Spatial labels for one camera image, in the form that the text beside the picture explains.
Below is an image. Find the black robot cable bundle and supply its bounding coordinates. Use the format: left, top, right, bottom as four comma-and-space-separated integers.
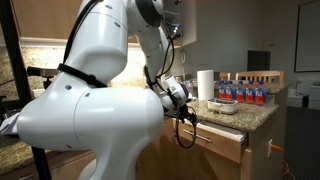
62, 0, 198, 150

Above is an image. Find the white paper towel roll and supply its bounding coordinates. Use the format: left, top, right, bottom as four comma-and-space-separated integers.
196, 69, 215, 102

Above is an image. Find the silver bar drawer handle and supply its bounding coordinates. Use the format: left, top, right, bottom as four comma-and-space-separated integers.
182, 129, 213, 144

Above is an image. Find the white cloth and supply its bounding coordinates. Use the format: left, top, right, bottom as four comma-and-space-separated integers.
0, 112, 21, 136

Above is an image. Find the white board with dark frame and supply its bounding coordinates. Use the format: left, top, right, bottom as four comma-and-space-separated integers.
294, 0, 320, 73

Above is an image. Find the wide wooden chair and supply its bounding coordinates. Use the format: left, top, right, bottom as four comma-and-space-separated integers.
235, 70, 286, 85

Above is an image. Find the white low furniture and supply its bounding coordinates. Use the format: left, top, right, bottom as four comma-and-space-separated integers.
287, 81, 320, 111

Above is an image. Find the wooden upper cabinet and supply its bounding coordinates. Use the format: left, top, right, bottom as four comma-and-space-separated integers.
11, 0, 198, 48

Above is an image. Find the black tripod pole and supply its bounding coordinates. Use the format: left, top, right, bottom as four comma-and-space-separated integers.
0, 0, 53, 180

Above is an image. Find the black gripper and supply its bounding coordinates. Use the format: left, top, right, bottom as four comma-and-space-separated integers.
165, 104, 198, 126

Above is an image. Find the white rectangular container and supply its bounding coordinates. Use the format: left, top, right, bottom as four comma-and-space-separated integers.
207, 98, 240, 115

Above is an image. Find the white wall phone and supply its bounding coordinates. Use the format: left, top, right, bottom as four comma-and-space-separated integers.
179, 49, 187, 65

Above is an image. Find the wooden base cabinet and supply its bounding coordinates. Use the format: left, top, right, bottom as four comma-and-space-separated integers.
136, 109, 289, 180

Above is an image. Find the wooden drawer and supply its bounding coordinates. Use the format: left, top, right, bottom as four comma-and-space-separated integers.
172, 118, 249, 164

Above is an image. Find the orange power cable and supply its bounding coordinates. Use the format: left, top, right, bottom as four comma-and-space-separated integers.
271, 143, 296, 180

